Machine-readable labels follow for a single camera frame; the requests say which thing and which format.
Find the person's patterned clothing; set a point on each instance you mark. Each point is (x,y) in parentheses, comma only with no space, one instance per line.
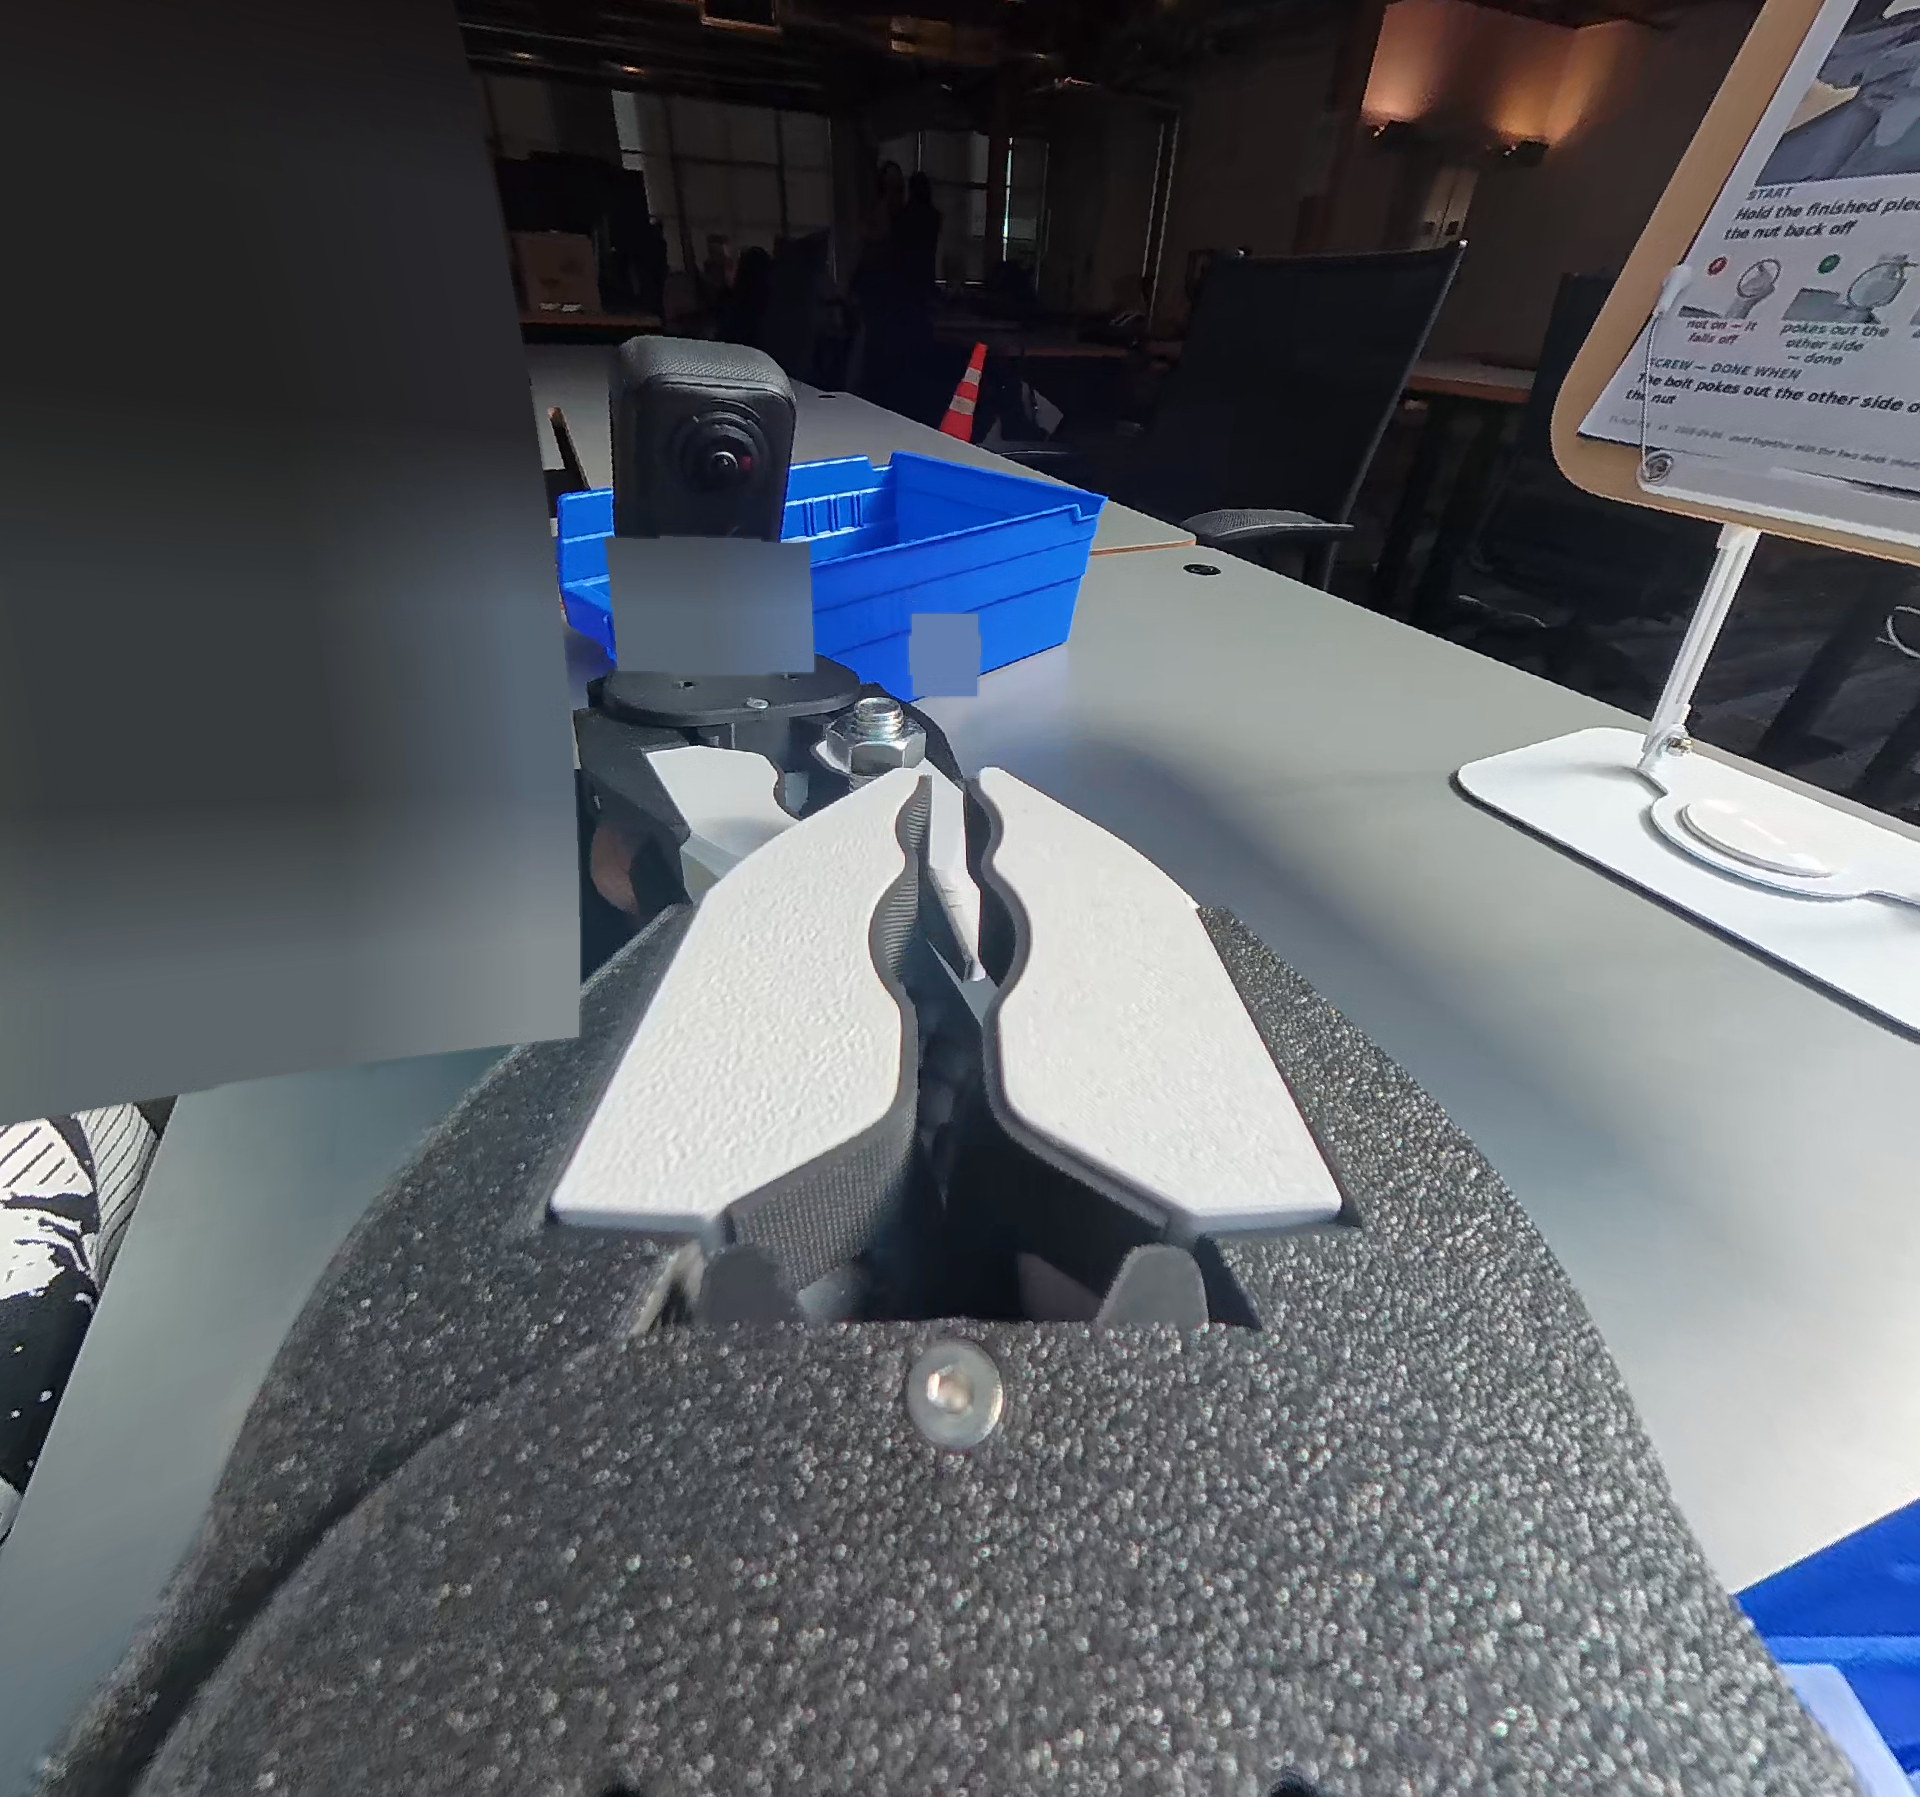
(60,1228)

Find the silver hex nut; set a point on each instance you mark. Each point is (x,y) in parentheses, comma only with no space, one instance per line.
(862,757)

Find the orange traffic cone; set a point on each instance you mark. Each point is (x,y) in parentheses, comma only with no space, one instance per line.
(968,403)

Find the person's left hand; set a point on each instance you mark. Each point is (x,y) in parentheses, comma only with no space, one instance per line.
(608,867)

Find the black office chair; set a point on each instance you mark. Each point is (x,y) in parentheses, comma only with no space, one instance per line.
(1307,373)

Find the printed instruction sheet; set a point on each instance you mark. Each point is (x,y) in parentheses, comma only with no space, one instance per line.
(1831,267)

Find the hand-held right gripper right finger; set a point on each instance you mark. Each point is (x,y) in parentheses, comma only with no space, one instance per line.
(1138,1050)

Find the cardboard box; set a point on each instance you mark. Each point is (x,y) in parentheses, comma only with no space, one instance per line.
(546,271)

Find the blue plastic bin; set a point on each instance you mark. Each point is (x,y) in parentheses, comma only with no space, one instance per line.
(1848,1634)
(990,537)

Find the grey wood-edged table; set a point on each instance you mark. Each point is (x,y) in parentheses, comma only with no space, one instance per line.
(1479,377)

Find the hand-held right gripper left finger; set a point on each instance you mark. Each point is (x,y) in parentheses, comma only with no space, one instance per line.
(752,1050)

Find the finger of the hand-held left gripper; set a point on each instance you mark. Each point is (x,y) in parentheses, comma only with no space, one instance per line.
(954,903)
(707,802)

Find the instruction sheet on stand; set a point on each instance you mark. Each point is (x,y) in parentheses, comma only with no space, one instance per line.
(1709,175)

